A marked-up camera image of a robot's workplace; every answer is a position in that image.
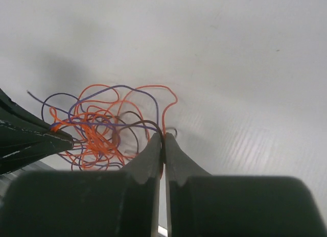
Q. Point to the aluminium frame rail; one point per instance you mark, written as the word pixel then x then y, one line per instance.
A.
pixel 8 178

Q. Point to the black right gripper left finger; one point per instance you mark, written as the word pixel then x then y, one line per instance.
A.
pixel 92 203

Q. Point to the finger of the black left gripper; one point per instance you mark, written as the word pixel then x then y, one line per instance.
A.
pixel 25 138

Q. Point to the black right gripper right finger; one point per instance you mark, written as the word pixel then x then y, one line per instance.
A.
pixel 201 204

